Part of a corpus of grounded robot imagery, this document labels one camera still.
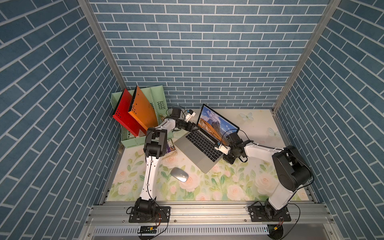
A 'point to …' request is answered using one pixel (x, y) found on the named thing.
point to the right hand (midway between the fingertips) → (225, 156)
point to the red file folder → (122, 115)
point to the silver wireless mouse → (180, 174)
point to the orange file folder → (140, 109)
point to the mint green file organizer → (155, 97)
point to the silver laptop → (199, 144)
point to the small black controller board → (148, 229)
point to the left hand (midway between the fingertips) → (199, 128)
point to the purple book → (170, 147)
